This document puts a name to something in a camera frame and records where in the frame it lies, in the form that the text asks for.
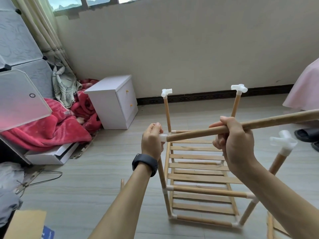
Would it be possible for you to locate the person's right hand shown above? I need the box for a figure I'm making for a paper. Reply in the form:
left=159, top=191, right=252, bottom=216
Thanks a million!
left=209, top=116, right=257, bottom=173

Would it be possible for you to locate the person's left hand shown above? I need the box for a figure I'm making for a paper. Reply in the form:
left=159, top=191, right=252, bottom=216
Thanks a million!
left=141, top=122, right=165, bottom=161

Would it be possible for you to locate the person's right forearm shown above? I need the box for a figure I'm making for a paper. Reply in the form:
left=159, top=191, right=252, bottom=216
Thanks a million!
left=234, top=157, right=319, bottom=239

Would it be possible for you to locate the person's left forearm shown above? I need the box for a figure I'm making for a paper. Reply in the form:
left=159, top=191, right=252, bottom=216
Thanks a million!
left=89, top=164, right=155, bottom=239

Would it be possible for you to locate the black smartwatch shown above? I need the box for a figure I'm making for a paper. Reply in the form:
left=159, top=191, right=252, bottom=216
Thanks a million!
left=132, top=153, right=159, bottom=177

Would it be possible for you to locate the white box cabinet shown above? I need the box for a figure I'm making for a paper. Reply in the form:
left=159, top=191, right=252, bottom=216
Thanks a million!
left=84, top=74, right=139, bottom=130

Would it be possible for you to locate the pink ruffled bed skirt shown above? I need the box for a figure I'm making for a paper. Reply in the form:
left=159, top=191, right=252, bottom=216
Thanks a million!
left=282, top=58, right=319, bottom=112

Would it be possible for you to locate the flat white box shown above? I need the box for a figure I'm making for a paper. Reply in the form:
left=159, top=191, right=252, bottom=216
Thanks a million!
left=24, top=142, right=80, bottom=165

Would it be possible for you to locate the pale green cloth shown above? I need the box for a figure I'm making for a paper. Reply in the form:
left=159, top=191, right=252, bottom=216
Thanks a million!
left=51, top=64, right=83, bottom=109

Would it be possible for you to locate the red fleece blanket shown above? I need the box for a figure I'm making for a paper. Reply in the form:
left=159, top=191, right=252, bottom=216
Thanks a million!
left=0, top=78, right=103, bottom=151

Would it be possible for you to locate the white plastic door panel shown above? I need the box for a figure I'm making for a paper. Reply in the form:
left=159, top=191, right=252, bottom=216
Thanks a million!
left=0, top=69, right=53, bottom=132

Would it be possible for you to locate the white plastic bag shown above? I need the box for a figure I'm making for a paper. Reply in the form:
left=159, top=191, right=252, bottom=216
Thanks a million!
left=0, top=162, right=32, bottom=192

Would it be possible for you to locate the green cardboard box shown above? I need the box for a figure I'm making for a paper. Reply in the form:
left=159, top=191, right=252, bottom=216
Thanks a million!
left=4, top=210, right=55, bottom=239

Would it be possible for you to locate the window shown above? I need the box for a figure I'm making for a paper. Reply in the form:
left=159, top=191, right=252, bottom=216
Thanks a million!
left=46, top=0, right=150, bottom=17

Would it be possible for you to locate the grey jacket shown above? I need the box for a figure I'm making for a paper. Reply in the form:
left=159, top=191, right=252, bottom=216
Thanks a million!
left=0, top=189, right=23, bottom=232

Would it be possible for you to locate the green striped curtain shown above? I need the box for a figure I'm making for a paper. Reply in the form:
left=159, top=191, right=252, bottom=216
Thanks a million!
left=11, top=0, right=73, bottom=78

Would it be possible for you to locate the wire clothes hanger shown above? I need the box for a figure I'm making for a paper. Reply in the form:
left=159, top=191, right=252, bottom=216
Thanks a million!
left=14, top=169, right=63, bottom=196

